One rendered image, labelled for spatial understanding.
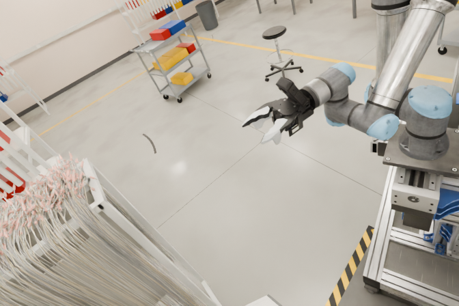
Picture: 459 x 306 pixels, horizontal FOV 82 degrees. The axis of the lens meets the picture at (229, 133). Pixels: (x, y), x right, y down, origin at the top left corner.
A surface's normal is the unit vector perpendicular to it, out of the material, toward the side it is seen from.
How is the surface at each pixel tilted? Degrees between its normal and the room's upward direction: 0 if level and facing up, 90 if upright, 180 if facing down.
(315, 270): 0
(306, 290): 0
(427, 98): 7
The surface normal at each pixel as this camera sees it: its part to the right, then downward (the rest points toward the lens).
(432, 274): -0.33, -0.73
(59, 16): 0.57, 0.36
